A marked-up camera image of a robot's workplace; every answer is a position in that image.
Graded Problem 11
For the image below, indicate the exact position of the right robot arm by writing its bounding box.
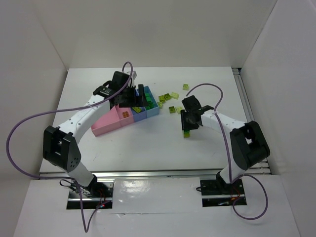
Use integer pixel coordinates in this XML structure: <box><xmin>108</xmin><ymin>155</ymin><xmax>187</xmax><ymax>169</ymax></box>
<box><xmin>180</xmin><ymin>96</ymin><xmax>270</xmax><ymax>195</ymax></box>

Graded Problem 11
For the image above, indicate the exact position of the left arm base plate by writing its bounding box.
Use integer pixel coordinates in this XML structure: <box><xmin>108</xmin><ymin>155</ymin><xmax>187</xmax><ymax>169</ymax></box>
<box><xmin>60</xmin><ymin>179</ymin><xmax>114</xmax><ymax>210</ymax></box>

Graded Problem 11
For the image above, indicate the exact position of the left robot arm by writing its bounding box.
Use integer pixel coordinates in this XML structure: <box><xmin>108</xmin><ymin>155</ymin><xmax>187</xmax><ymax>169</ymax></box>
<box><xmin>42</xmin><ymin>71</ymin><xmax>146</xmax><ymax>195</ymax></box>

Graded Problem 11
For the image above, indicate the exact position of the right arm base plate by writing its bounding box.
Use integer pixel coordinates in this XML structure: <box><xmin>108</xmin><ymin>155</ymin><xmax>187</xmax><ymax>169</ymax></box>
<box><xmin>196</xmin><ymin>179</ymin><xmax>247</xmax><ymax>207</ymax></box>

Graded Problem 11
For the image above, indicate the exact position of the lime sloped lego brick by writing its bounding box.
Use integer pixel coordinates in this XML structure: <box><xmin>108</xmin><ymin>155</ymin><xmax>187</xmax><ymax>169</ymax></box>
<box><xmin>170</xmin><ymin>92</ymin><xmax>179</xmax><ymax>100</ymax></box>

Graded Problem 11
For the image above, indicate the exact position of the lime square lego hollow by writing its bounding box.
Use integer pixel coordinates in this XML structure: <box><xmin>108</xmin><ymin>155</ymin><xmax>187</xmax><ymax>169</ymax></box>
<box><xmin>168</xmin><ymin>106</ymin><xmax>176</xmax><ymax>114</ymax></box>

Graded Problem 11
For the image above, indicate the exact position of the aluminium rail front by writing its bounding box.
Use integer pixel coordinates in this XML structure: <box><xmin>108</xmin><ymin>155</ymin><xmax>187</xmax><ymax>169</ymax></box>
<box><xmin>40</xmin><ymin>167</ymin><xmax>271</xmax><ymax>178</ymax></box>

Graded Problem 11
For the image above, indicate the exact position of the lime lego brick left edge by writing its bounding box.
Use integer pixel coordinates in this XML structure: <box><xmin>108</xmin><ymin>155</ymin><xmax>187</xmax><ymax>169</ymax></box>
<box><xmin>158</xmin><ymin>95</ymin><xmax>165</xmax><ymax>103</ymax></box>

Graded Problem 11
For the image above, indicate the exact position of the pink container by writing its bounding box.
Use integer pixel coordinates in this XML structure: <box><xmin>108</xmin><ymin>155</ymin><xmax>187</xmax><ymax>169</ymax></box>
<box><xmin>91</xmin><ymin>106</ymin><xmax>134</xmax><ymax>137</ymax></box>

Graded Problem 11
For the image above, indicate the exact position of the green long lego brick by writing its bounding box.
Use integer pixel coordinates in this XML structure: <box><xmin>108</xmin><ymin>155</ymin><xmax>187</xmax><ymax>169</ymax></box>
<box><xmin>146</xmin><ymin>95</ymin><xmax>155</xmax><ymax>103</ymax></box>

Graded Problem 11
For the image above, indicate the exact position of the lime long lego brick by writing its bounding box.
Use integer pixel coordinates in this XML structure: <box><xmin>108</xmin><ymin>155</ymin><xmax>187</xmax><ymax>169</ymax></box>
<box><xmin>132</xmin><ymin>107</ymin><xmax>142</xmax><ymax>113</ymax></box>

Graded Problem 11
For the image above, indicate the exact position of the lime lego brick upside down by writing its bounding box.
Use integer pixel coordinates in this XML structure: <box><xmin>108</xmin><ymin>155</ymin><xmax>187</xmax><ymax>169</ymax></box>
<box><xmin>163</xmin><ymin>93</ymin><xmax>171</xmax><ymax>100</ymax></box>

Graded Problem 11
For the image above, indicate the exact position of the lone pale lime lego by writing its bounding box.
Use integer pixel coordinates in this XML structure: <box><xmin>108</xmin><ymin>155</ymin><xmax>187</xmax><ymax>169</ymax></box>
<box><xmin>182</xmin><ymin>84</ymin><xmax>189</xmax><ymax>91</ymax></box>

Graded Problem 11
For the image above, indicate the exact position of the brown lego plate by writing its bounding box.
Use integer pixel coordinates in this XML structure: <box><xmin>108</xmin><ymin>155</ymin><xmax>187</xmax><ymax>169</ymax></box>
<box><xmin>122</xmin><ymin>112</ymin><xmax>129</xmax><ymax>118</ymax></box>

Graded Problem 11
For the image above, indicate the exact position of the aluminium rail right side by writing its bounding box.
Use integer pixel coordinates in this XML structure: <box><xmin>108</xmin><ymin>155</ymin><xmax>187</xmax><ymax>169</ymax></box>
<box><xmin>231</xmin><ymin>67</ymin><xmax>269</xmax><ymax>162</ymax></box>

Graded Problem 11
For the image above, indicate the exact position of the aluminium rail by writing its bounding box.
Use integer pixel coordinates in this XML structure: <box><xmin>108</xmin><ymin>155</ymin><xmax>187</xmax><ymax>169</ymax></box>
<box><xmin>231</xmin><ymin>67</ymin><xmax>269</xmax><ymax>162</ymax></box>
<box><xmin>40</xmin><ymin>167</ymin><xmax>271</xmax><ymax>178</ymax></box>

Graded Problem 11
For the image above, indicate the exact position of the lime green lego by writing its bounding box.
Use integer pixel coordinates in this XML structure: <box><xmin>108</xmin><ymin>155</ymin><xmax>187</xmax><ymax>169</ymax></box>
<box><xmin>183</xmin><ymin>130</ymin><xmax>190</xmax><ymax>138</ymax></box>

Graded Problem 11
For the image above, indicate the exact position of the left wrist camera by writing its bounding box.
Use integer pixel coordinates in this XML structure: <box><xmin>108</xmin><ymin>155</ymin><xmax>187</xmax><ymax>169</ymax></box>
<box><xmin>132</xmin><ymin>71</ymin><xmax>137</xmax><ymax>79</ymax></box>

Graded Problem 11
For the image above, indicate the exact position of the light blue container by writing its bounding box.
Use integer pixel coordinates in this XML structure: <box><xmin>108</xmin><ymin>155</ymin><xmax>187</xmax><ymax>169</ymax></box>
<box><xmin>144</xmin><ymin>86</ymin><xmax>159</xmax><ymax>118</ymax></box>

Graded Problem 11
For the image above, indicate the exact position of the purple blue container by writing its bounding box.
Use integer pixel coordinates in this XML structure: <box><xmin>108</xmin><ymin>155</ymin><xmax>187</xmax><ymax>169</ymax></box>
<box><xmin>131</xmin><ymin>107</ymin><xmax>147</xmax><ymax>122</ymax></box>

